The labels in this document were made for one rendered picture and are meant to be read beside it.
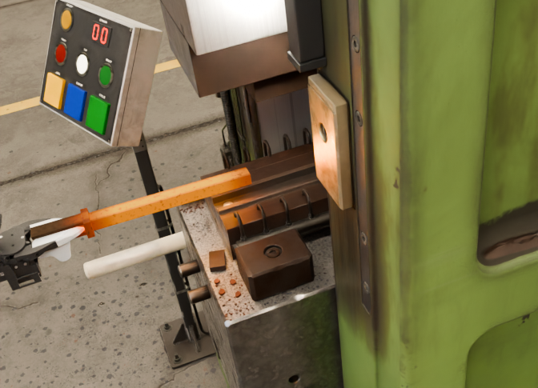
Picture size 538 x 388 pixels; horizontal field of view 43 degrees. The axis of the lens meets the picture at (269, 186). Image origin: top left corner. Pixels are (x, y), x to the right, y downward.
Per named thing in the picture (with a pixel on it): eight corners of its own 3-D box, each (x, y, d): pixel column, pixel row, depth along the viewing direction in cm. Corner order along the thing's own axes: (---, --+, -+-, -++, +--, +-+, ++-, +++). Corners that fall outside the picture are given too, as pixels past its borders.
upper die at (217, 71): (198, 98, 107) (187, 43, 101) (170, 49, 122) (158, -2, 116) (435, 31, 115) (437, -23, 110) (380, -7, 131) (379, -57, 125)
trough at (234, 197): (219, 217, 128) (218, 210, 127) (212, 201, 132) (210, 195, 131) (418, 153, 136) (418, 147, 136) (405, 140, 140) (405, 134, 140)
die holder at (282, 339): (258, 464, 144) (225, 325, 116) (210, 335, 173) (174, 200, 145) (489, 370, 155) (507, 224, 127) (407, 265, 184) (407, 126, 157)
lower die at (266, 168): (233, 260, 129) (226, 226, 123) (205, 201, 144) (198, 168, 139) (430, 194, 137) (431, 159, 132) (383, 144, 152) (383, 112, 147)
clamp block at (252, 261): (253, 303, 119) (248, 278, 115) (238, 272, 126) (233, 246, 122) (316, 281, 122) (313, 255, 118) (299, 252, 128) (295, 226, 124)
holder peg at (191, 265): (182, 281, 134) (178, 271, 132) (178, 272, 136) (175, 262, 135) (202, 274, 135) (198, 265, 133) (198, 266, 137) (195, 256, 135)
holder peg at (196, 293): (191, 307, 128) (189, 298, 127) (188, 298, 130) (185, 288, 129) (212, 300, 129) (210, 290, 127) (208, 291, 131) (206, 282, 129)
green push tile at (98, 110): (102, 135, 158) (108, 104, 155) (84, 125, 162) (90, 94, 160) (108, 135, 159) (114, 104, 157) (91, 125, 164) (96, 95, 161)
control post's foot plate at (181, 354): (170, 373, 223) (165, 355, 217) (156, 326, 240) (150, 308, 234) (233, 350, 227) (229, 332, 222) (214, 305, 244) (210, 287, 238)
